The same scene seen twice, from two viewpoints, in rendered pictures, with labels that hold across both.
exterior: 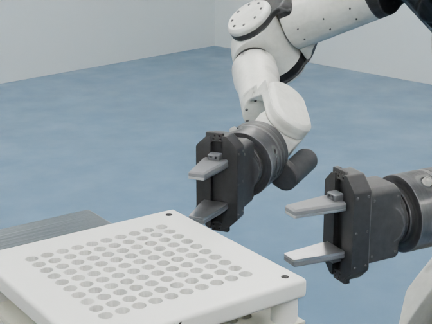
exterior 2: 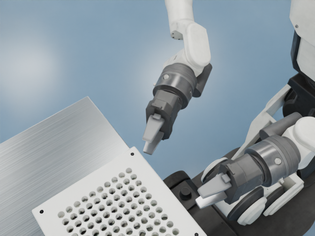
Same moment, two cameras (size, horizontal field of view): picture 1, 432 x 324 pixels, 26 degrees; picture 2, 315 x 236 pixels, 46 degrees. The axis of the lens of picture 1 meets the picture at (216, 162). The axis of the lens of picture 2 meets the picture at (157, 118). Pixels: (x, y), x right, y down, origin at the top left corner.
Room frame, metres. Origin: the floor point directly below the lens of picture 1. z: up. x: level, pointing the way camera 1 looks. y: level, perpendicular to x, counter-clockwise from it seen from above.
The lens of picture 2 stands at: (0.64, 0.01, 1.64)
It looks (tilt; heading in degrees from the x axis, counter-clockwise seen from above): 56 degrees down; 359
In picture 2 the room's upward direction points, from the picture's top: straight up
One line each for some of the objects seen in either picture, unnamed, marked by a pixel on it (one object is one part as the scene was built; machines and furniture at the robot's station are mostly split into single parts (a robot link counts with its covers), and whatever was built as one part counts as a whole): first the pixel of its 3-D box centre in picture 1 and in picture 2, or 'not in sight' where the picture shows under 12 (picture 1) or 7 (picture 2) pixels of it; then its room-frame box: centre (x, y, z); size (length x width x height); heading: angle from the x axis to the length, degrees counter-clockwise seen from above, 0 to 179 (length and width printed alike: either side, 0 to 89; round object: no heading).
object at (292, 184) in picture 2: not in sight; (267, 182); (1.25, -0.44, 0.28); 0.21 x 0.20 x 0.13; 126
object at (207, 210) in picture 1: (206, 215); (152, 142); (1.06, 0.01, 0.93); 0.06 x 0.03 x 0.02; 157
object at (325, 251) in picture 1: (313, 258); (210, 198); (0.92, -0.10, 0.93); 0.06 x 0.03 x 0.02; 117
